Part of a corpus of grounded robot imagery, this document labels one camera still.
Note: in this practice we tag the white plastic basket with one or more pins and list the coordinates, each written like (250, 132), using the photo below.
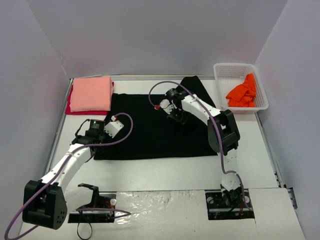
(228, 76)

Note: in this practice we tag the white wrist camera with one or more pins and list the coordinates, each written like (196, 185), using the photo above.
(113, 127)
(165, 106)

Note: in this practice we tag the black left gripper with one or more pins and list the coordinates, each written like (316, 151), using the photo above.
(100, 138)

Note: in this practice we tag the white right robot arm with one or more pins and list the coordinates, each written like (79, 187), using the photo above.
(222, 130)

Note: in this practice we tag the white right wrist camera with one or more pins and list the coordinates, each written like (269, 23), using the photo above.
(165, 106)

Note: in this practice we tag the folded red t-shirt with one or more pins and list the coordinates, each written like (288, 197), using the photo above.
(82, 113)

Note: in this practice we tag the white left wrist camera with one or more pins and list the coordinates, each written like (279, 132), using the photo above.
(113, 127)

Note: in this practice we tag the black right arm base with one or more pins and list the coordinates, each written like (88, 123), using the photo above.
(229, 205)

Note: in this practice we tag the black t-shirt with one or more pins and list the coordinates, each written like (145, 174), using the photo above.
(153, 135)

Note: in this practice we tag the folded pink t-shirt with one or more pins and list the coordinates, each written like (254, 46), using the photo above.
(90, 95)

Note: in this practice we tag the orange t-shirt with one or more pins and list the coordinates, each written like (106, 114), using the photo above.
(243, 95)

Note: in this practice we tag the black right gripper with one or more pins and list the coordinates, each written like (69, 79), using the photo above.
(176, 116)

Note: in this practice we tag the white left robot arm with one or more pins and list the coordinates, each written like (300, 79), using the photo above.
(48, 202)

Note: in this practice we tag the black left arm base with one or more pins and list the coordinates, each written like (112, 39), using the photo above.
(102, 207)

